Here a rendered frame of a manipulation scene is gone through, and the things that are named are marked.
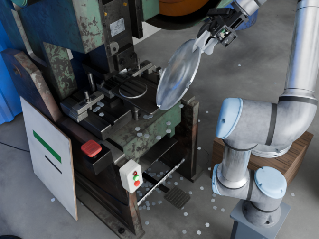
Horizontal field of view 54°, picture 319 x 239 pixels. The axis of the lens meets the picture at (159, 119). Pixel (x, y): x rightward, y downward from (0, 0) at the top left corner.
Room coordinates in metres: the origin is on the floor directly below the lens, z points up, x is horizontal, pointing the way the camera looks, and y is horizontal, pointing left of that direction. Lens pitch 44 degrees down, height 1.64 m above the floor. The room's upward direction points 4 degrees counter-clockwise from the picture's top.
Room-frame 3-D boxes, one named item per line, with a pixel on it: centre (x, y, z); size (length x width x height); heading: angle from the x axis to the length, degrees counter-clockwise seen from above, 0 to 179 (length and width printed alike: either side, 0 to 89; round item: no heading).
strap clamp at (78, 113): (1.07, 0.32, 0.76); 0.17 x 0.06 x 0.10; 135
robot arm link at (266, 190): (0.66, -0.38, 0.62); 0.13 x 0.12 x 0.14; 71
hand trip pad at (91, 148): (0.80, 0.27, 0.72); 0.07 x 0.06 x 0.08; 45
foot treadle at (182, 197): (1.10, 0.10, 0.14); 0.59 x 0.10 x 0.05; 45
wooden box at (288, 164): (1.15, -0.56, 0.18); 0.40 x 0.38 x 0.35; 45
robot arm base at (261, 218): (0.66, -0.39, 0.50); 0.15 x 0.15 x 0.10
